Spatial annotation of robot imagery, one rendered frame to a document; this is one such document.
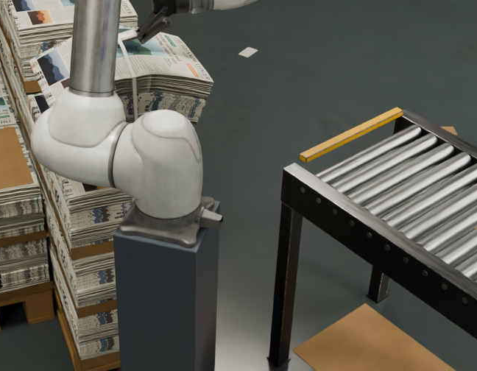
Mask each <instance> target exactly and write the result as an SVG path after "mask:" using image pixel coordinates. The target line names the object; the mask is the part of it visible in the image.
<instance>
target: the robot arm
mask: <svg viewBox="0 0 477 371"><path fill-rule="evenodd" d="M254 1H257V0H152V9H153V11H152V12H151V15H150V16H149V17H148V18H147V19H146V20H145V22H143V23H142V25H140V27H139V28H138V29H137V30H136V31H135V30H134V29H131V30H128V31H126V32H121V33H119V22H120V13H121V0H75V4H74V24H73V35H72V46H71V66H70V77H69V87H67V88H65V89H64V90H63V91H62V92H61V93H60V94H59V95H58V96H57V98H56V101H55V104H54V107H53V108H49V109H48V110H46V111H45V112H43V113H42V114H41V115H40V116H39V118H38V120H37V121H36V123H35V125H34V127H33V129H32V134H31V147H32V152H33V154H34V156H35V157H36V159H37V161H38V162H39V163H40V164H41V165H43V166H44V167H46V168H47V169H48V170H50V171H51V172H54V173H55V174H58V175H60V176H61V177H64V178H67V179H70V180H73V181H77V182H80V183H85V184H88V185H93V186H100V187H107V188H117V189H118V190H120V191H122V192H124V193H125V194H127V195H129V196H130V197H132V198H133V199H135V204H134V207H133V209H132V211H131V212H130V215H129V216H128V217H127V219H126V220H125V221H124V222H122V223H121V224H120V227H119V228H120V233H121V234H122V235H126V236H142V237H145V238H149V239H156V240H160V241H166V242H170V243H174V244H179V245H180V246H182V247H185V248H192V247H194V246H195V245H196V237H197V234H198V232H199V230H200V228H201V227H221V226H222V221H223V217H222V215H219V214H217V213H214V212H212V211H210V210H211V209H212V208H213V207H214V199H213V198H211V197H201V193H202V179H203V166H202V150H201V146H200V142H199V139H198V136H197V133H196V131H195V129H194V127H193V125H192V124H191V122H190V121H189V120H188V119H187V118H186V117H185V116H183V115H182V114H180V113H178V112H175V111H173V110H154V111H151V112H148V113H145V114H144V115H142V116H141V117H139V118H138V119H137V120H136V121H135V122H134V123H128V122H126V117H125V114H124V107H123V102H122V101H121V100H120V98H119V96H118V95H117V94H116V92H114V91H113V90H114V82H115V72H116V56H117V47H118V39H119V37H120V39H121V40H124V41H125V42H127V41H131V40H135V39H138V40H139V41H140V43H141V44H145V43H146V42H147V41H148V40H150V39H151V38H153V37H154V36H156V35H157V34H158V33H159V32H161V31H163V30H164V29H165V28H168V27H171V26H172V25H173V23H172V22H171V19H170V16H171V15H174V14H181V13H186V12H188V11H189V12H190V13H192V14H194V13H200V12H205V11H209V10H229V9H234V8H237V7H242V6H244V5H247V4H250V3H253V2H254ZM161 16H164V17H165V18H163V20H162V21H160V22H159V23H157V24H156V25H154V26H153V27H152V28H151V29H149V28H150V27H151V26H152V25H153V24H154V23H155V22H156V21H158V20H159V19H160V18H161Z"/></svg>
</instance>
